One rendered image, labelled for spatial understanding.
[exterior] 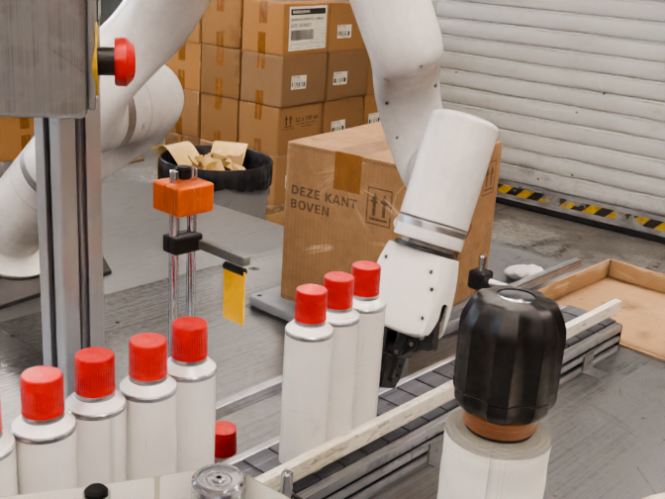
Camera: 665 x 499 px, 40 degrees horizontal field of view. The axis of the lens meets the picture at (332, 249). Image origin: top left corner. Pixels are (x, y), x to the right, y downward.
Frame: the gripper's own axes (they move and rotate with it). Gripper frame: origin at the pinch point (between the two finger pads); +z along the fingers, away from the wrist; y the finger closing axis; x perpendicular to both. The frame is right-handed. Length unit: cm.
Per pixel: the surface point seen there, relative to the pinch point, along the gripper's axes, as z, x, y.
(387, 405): 5.0, 4.6, -1.6
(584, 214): -50, 398, -169
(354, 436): 6.4, -9.2, 4.5
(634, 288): -18, 82, -6
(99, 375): 1.8, -43.0, 1.5
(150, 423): 5.6, -36.9, 2.5
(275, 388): 4.0, -15.0, -3.4
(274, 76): -66, 226, -264
